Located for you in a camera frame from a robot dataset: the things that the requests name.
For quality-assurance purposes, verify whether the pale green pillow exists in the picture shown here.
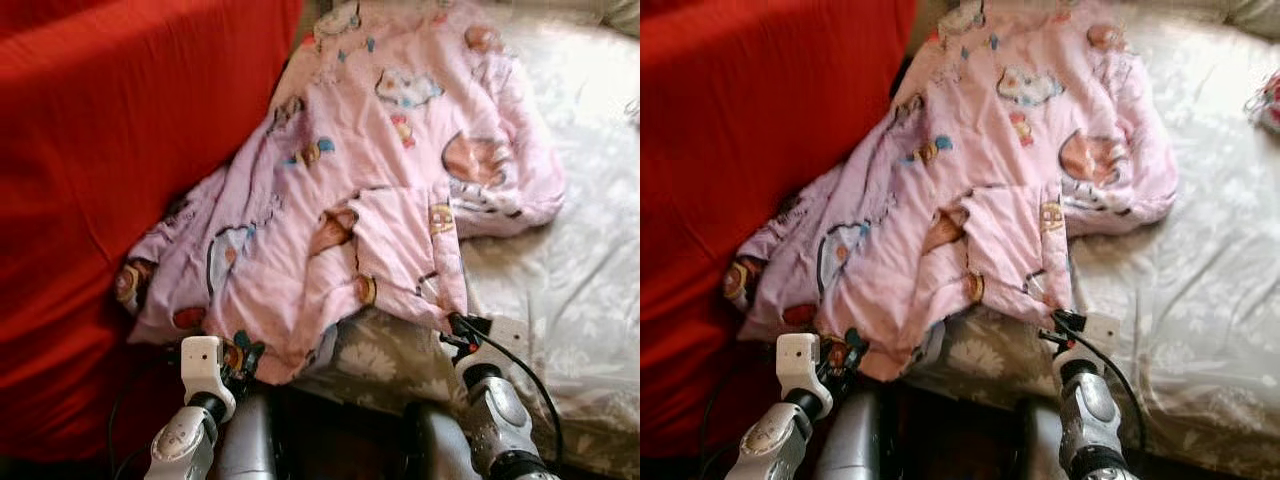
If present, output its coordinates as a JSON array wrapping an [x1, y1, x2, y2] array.
[[598, 0, 641, 39], [1225, 0, 1280, 43]]

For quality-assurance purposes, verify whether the silver right robot leg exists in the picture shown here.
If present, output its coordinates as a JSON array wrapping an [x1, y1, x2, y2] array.
[[1015, 400, 1076, 480], [405, 400, 481, 480]]

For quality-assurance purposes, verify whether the beige floral bed sheet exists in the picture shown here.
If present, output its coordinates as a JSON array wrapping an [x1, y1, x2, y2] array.
[[900, 0, 1280, 476], [290, 0, 641, 476]]

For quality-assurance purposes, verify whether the silver robot leg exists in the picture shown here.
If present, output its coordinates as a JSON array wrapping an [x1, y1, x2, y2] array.
[[1015, 400, 1076, 480], [815, 385, 886, 480], [405, 400, 481, 480], [215, 385, 286, 480]]

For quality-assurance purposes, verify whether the pink cartoon print blanket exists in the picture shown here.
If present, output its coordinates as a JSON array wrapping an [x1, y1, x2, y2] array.
[[112, 0, 568, 386], [722, 0, 1181, 383]]

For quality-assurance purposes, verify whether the silver left robot leg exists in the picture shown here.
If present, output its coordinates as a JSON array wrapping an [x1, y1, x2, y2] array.
[[815, 385, 886, 480], [215, 385, 286, 480]]

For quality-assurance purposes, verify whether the red fabric cover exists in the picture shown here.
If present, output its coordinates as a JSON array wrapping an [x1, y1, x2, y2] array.
[[0, 0, 306, 466], [640, 0, 919, 461]]

